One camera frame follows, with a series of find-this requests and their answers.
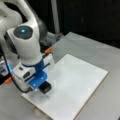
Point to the white and blue gripper body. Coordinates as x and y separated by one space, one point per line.
33 76

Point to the black whiteboard eraser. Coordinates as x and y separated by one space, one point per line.
45 87

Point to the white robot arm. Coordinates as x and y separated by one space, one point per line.
23 33

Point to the orange small object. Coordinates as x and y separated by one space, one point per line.
48 50

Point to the white whiteboard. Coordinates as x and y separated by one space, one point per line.
73 83

